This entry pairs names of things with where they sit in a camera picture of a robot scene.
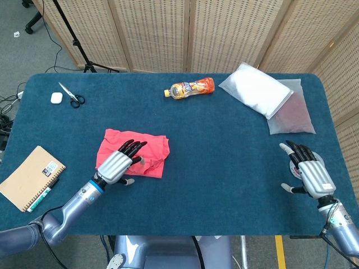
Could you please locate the silver table leg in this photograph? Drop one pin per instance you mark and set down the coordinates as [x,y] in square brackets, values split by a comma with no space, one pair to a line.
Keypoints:
[244,252]

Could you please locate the silver blue robot torso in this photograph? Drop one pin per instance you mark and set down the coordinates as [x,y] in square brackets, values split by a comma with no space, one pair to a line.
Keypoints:
[168,252]

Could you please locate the clear plastic bag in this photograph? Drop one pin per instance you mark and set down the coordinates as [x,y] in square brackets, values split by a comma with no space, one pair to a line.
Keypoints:
[294,117]

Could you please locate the round white tape disc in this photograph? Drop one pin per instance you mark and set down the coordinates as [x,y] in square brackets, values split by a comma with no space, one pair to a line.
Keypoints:
[294,171]

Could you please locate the green white marker pen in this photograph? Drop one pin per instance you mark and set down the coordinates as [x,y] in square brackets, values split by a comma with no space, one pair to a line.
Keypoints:
[42,196]

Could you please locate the white garment in plastic bag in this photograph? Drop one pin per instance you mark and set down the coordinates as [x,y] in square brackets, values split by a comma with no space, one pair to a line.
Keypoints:
[255,89]

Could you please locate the left black grey robot hand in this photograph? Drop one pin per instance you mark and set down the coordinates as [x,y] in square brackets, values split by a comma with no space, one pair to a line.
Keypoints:
[115,166]

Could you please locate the coral red t-shirt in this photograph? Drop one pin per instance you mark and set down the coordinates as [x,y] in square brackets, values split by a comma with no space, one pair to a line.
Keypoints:
[151,148]

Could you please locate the white earbuds case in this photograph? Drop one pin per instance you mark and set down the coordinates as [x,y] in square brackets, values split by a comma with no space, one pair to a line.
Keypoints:
[56,98]

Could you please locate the blue carpet table cover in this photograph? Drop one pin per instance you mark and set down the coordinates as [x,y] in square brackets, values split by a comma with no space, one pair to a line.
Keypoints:
[196,201]

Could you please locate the black office chair base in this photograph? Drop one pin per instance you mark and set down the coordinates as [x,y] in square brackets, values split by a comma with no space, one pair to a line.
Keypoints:
[33,22]

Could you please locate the kraft spiral notebook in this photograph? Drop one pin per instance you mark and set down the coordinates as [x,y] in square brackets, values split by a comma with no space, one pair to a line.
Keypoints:
[28,176]

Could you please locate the orange drink plastic bottle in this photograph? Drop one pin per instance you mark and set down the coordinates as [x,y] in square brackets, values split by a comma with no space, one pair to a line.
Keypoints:
[190,87]

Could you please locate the yellow floor tape strip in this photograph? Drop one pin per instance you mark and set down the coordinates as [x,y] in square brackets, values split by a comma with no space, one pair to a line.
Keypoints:
[280,252]

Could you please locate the white paper scrap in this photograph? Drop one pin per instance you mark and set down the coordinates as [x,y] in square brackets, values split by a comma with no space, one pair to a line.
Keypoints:
[17,34]

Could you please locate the black tripod stand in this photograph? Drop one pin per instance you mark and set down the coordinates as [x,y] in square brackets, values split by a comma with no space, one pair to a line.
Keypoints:
[80,50]

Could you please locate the right black grey robot hand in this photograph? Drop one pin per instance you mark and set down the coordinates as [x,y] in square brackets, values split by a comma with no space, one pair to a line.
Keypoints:
[317,176]

